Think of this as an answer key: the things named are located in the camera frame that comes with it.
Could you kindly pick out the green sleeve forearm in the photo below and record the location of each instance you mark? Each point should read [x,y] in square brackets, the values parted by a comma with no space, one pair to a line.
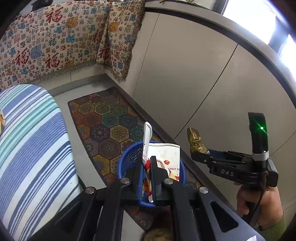
[275,232]

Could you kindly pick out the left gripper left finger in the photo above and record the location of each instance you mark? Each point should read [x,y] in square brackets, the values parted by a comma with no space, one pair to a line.
[101,213]

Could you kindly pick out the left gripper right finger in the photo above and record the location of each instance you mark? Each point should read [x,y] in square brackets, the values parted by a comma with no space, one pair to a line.
[189,219]

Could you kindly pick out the white red paper carton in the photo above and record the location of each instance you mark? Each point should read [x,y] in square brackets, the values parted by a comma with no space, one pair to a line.
[167,157]

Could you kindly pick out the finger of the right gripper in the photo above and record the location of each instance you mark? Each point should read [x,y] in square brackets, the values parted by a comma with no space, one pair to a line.
[225,154]
[201,157]

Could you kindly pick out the gold foil wrapper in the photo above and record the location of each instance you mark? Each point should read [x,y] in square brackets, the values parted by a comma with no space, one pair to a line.
[195,142]

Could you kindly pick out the large patterned fu blanket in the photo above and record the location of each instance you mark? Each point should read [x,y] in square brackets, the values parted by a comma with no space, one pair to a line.
[54,38]

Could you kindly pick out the hexagon patterned floor mat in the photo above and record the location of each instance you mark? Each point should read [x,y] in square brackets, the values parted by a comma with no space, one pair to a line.
[107,125]

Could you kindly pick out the small patterned fu blanket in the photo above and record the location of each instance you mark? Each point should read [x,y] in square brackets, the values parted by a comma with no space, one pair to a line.
[121,24]

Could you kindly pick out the blue green striped tablecloth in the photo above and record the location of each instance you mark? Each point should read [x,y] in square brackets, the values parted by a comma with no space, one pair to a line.
[38,173]

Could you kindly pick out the beige kitchen cabinet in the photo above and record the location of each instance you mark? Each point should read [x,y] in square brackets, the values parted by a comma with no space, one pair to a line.
[186,74]

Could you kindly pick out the blue plastic trash basket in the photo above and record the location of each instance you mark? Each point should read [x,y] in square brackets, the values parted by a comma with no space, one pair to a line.
[128,160]

